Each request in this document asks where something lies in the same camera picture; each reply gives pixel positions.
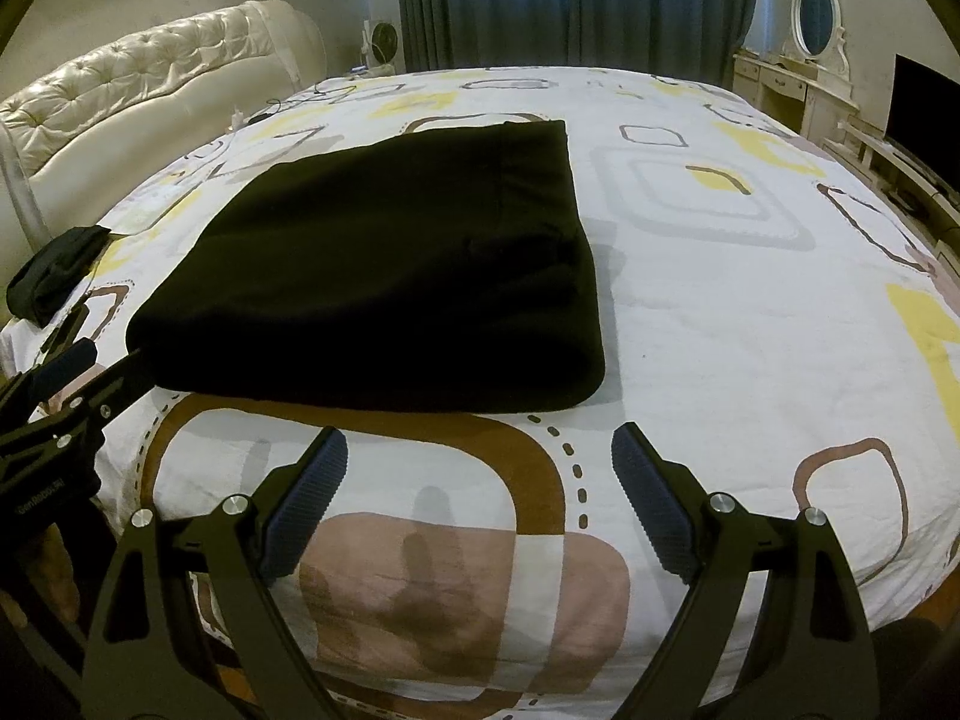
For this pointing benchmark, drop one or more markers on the black pants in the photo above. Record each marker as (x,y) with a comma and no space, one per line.
(375,262)

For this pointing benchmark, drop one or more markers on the white television stand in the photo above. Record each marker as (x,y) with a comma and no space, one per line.
(892,157)

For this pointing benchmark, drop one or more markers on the blue curtain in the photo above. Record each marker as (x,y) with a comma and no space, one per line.
(585,0)

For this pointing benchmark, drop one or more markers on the black television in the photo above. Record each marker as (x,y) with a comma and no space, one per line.
(926,112)

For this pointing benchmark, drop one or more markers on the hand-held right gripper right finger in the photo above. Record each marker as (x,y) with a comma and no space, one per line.
(652,510)

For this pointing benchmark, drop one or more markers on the small desk fan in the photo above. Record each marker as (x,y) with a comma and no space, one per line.
(384,41)

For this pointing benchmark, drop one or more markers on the oval vanity mirror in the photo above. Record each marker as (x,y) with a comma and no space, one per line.
(816,11)

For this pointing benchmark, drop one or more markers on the dark cloth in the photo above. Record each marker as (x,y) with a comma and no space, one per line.
(52,270)

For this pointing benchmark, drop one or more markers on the cream tufted headboard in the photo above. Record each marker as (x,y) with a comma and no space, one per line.
(135,90)

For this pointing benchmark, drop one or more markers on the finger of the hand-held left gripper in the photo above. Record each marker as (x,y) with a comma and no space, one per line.
(67,364)
(112,394)

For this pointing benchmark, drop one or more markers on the white vanity dresser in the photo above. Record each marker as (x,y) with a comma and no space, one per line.
(787,90)

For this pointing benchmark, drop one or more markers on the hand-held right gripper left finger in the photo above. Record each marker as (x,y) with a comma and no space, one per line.
(307,510)

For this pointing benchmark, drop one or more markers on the patterned bedsheet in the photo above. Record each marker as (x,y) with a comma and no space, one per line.
(712,315)

